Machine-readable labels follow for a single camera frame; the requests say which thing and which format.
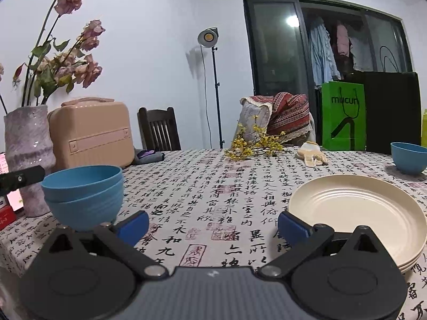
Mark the black framed glass door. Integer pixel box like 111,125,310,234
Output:
242,0,416,147

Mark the quilted lace-trimmed pillow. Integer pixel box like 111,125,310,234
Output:
239,96,273,142

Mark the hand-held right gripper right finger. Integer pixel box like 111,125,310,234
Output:
258,210,384,281

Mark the dried pink rose bouquet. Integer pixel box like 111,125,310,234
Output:
0,0,105,114

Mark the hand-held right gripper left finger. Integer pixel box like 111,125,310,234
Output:
42,210,169,281

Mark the blue bowl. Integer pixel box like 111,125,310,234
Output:
41,165,124,204
390,142,427,175
44,177,125,232

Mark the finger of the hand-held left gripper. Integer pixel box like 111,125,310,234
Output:
0,165,46,195

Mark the cream ribbed plate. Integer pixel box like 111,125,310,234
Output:
398,261,424,274
395,255,426,271
288,174,427,267

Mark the white yellow knitted glove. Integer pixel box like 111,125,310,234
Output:
296,142,329,168

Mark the hanging white garment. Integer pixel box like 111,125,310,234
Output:
349,35,372,70

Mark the yellow blossom branch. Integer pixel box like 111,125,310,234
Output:
224,115,294,162

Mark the black studio light stand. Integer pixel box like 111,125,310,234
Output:
197,27,225,149

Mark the red patterned woven blanket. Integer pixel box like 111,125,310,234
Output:
267,92,311,137

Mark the purple textured vase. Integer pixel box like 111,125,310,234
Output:
4,104,57,217

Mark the green paper bag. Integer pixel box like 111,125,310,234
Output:
321,81,367,151

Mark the black paper bag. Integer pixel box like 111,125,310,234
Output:
363,45,421,155

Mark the beige pink small suitcase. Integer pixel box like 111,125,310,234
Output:
47,97,136,170

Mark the grey purple cloth pouch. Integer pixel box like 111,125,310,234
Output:
133,148,165,165

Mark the dark wooden chair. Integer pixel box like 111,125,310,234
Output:
137,107,181,151

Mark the red box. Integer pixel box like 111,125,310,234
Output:
0,195,18,231

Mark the hanging light blue shirt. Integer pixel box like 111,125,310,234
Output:
309,17,341,82

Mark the hanging pink garment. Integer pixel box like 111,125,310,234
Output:
335,22,350,57

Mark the beige chair cover cloth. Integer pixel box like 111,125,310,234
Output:
307,113,318,143

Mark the phone with lit screen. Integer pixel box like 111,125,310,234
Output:
0,151,25,214

